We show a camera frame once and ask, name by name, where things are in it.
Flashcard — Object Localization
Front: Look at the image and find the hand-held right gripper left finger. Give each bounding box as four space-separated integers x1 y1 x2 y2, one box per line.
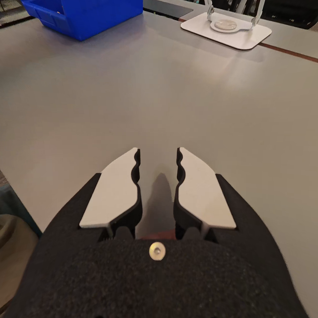
79 148 143 232

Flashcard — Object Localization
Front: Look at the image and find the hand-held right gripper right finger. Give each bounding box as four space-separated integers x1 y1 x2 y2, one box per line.
173 147 237 232

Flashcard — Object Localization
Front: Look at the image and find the blue plastic bin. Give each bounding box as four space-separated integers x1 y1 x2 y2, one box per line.
21 0 144 42

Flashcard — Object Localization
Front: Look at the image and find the white folding stand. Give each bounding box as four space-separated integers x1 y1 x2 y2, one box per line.
181 0 273 51

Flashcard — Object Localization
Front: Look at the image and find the black office chair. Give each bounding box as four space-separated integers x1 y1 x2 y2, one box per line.
224 0 318 25

